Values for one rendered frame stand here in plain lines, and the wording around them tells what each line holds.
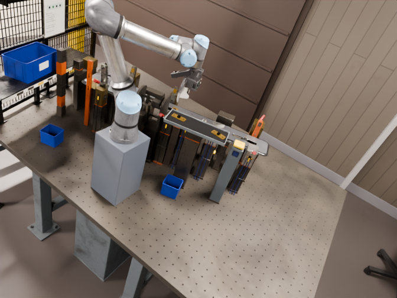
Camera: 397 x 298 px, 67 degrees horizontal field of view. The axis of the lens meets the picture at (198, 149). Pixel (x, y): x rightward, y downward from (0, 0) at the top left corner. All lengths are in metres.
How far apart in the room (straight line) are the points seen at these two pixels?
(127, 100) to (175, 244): 0.79
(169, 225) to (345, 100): 2.65
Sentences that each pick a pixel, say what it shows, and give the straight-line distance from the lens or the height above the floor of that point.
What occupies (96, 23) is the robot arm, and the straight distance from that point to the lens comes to 1.31.
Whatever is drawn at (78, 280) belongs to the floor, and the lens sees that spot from 2.32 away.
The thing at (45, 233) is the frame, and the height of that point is 0.01.
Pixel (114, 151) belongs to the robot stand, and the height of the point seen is 1.07.
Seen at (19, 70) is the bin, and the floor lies 1.10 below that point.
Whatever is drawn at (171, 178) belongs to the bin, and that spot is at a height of 0.76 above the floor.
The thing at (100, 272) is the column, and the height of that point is 0.07.
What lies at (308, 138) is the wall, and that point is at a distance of 4.00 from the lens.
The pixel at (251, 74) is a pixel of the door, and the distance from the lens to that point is 3.94.
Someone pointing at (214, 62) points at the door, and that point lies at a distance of 4.15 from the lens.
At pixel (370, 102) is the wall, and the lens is 3.75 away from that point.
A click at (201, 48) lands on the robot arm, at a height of 1.59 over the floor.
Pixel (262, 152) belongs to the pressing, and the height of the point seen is 1.00.
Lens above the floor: 2.06
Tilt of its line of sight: 36 degrees down
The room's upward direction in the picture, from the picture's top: 20 degrees clockwise
